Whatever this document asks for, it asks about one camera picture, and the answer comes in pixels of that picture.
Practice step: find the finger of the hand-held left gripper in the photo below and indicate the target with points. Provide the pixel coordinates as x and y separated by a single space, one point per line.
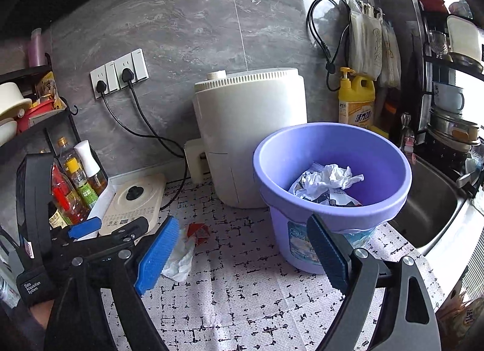
87 228
121 232

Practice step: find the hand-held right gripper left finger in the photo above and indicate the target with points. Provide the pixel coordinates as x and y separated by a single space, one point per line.
158 256

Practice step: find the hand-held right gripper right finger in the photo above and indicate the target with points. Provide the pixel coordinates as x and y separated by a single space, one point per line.
329 256

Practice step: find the white tissue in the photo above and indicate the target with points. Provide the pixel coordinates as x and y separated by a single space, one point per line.
181 260
336 177

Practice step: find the white paper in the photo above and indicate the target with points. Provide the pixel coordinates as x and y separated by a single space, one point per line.
327 198

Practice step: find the purple plastic bucket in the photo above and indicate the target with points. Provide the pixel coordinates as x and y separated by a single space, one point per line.
276 169

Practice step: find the person's left forearm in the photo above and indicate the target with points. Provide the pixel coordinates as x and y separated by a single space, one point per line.
39 315

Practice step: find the red-capped cooking oil bottle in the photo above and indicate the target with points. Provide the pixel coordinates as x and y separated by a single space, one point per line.
66 200

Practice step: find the yellow-capped green label bottle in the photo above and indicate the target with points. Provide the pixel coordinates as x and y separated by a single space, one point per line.
85 188

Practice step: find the black round knob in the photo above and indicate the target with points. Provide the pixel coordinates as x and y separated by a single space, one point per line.
134 193

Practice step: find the small red wrapper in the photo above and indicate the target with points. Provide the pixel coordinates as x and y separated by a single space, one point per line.
198 230

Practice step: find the clear gold-capped bottle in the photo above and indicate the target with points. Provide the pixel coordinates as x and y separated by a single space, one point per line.
63 150

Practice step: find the white-topped oil dispenser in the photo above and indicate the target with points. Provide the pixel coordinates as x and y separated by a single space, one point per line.
89 162

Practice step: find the small white bowl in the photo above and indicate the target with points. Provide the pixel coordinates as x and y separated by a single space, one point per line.
7 130

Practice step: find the black metal rack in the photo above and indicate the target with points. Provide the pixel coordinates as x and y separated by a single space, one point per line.
56 118

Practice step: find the red box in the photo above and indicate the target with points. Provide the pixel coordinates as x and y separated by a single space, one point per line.
37 113

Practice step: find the patterned table mat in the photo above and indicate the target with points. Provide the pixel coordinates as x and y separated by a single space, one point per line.
245 298

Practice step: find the large white bowl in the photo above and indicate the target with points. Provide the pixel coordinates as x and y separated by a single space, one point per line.
13 97

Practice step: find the steel sink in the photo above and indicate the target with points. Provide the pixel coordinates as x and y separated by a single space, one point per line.
427 203

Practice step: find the yellow snack packet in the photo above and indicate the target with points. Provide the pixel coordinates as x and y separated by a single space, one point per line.
51 88

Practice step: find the orange printed package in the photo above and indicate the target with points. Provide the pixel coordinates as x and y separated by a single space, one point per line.
461 313

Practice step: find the small pink-labelled bottle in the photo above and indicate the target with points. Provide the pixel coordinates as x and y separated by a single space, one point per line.
407 135

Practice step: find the yellow detergent bottle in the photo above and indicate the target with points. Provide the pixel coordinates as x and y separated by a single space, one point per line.
357 109

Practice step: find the cream air fryer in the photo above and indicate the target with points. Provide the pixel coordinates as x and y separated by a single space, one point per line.
245 128

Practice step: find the pink cup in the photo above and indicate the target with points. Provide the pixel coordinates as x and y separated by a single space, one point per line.
37 48

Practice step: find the dark bottle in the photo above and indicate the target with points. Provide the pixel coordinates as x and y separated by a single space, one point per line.
389 109

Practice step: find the stack of metal bowls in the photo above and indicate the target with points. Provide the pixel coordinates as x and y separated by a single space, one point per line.
450 126

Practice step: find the white printed cup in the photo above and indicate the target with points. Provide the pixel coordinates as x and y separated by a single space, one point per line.
450 96

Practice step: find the black dish rack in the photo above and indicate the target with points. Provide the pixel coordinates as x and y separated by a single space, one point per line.
425 71

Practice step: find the beige hanging bag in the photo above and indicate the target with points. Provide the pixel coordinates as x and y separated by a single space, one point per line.
365 45

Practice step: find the drinking glass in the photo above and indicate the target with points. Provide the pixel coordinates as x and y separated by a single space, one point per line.
438 43

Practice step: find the white container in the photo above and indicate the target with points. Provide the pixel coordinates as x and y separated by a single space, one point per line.
465 37

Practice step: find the white wall socket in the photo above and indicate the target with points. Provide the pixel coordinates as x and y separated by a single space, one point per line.
140 63
99 73

